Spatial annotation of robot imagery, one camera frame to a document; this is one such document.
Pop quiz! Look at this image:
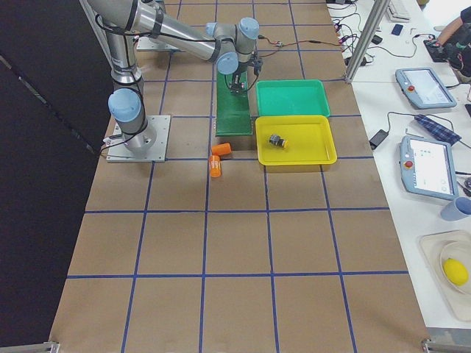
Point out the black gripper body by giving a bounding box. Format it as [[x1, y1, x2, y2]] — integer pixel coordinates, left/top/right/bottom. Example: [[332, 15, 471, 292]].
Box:
[[230, 63, 249, 87]]

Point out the plain orange cylinder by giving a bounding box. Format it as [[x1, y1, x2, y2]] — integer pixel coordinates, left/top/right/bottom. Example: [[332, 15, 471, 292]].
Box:
[[211, 143, 232, 156]]

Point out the yellow push button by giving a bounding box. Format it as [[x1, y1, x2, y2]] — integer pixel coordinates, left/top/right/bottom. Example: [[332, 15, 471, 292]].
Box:
[[269, 134, 288, 149]]

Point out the orange cylinder with white text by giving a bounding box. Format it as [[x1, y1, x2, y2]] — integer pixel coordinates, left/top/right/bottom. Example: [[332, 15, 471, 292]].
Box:
[[208, 154, 222, 178]]

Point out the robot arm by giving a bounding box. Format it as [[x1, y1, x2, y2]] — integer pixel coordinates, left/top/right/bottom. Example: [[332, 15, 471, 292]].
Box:
[[84, 1, 262, 162]]

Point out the person's forearm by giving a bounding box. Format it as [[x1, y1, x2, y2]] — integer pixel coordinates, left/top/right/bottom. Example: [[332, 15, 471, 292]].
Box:
[[437, 7, 471, 46]]

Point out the green conveyor belt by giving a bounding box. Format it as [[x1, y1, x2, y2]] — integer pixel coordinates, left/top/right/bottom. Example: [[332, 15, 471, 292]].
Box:
[[215, 73, 253, 138]]

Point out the green plastic tray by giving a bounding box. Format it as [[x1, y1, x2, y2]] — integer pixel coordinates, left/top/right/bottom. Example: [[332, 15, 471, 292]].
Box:
[[256, 79, 330, 117]]

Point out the yellow plastic tray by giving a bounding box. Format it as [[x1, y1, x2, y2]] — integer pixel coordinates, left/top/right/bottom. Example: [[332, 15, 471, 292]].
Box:
[[255, 115, 337, 166]]

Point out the black power adapter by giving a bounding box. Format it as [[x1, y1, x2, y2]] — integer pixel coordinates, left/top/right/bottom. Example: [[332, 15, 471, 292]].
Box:
[[369, 129, 389, 150]]

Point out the teach pendant far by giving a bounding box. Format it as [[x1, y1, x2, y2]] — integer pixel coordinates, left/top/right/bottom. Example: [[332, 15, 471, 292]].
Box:
[[395, 68, 457, 110]]

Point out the teach pendant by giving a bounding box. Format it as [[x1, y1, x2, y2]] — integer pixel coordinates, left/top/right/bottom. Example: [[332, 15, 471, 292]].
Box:
[[399, 135, 459, 201], [395, 68, 457, 110]]

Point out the blue plaid cloth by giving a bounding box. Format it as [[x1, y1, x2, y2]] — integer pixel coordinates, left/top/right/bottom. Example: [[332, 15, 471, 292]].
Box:
[[414, 114, 461, 146]]

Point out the teach pendant near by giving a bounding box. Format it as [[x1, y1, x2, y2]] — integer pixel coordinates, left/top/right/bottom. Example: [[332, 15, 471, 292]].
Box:
[[399, 135, 459, 201]]

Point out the blue cup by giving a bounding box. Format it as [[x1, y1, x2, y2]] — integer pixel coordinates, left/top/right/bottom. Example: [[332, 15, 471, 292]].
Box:
[[440, 197, 471, 221]]

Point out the white bowl tray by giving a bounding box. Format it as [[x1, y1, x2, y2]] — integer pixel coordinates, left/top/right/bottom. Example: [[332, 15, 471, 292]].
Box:
[[419, 230, 470, 322]]

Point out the yellow lemon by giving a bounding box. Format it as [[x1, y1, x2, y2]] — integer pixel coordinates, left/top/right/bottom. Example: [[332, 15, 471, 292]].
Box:
[[442, 258, 469, 286]]

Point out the red black power cable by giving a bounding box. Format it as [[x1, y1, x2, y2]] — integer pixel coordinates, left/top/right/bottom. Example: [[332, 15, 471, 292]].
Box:
[[257, 35, 350, 51]]

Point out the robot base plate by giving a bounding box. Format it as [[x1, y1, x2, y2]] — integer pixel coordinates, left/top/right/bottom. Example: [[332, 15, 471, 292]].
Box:
[[136, 37, 175, 51], [105, 115, 171, 163]]

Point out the aluminium frame post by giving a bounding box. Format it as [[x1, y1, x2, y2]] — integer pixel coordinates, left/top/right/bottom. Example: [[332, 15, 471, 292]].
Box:
[[344, 0, 389, 83]]

